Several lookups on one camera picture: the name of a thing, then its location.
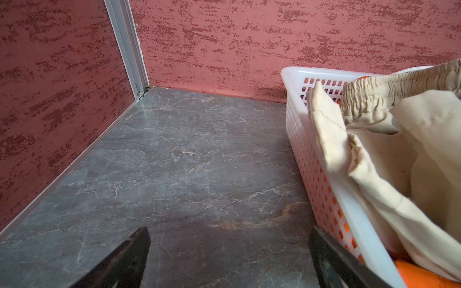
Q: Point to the orange shorts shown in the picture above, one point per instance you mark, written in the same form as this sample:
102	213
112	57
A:
416	276

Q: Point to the beige drawstring shorts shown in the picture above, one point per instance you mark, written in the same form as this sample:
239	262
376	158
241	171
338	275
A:
396	140

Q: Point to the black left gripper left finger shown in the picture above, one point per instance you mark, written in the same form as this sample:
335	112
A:
123	268

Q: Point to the white plastic laundry basket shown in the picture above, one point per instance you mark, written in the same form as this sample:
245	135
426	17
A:
335	208

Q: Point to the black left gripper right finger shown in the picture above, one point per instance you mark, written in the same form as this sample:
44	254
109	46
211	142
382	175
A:
336	267

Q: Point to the aluminium left corner post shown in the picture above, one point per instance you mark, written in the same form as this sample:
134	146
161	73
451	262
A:
124	27

